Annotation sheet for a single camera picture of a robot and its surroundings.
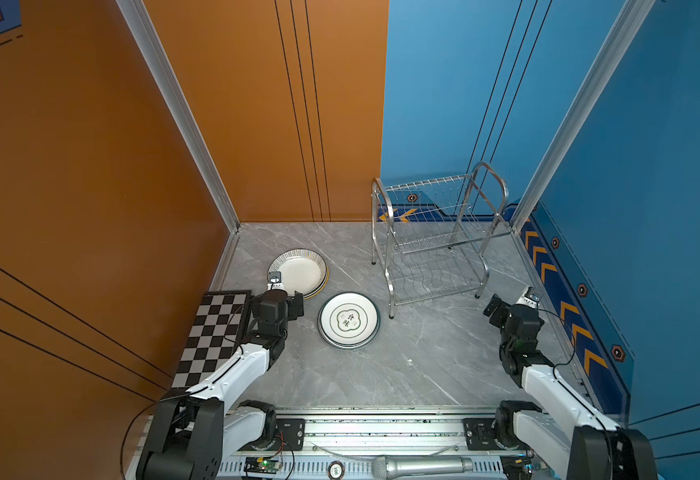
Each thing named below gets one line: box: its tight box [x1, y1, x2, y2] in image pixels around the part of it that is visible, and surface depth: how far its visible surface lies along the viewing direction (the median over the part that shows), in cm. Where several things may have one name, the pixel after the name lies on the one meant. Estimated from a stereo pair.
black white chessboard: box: [171, 290, 252, 394], surface depth 91 cm
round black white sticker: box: [328, 461, 345, 480], surface depth 71 cm
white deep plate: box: [267, 248, 327, 296], surface depth 105 cm
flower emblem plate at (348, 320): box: [317, 292, 381, 350], surface depth 91 cm
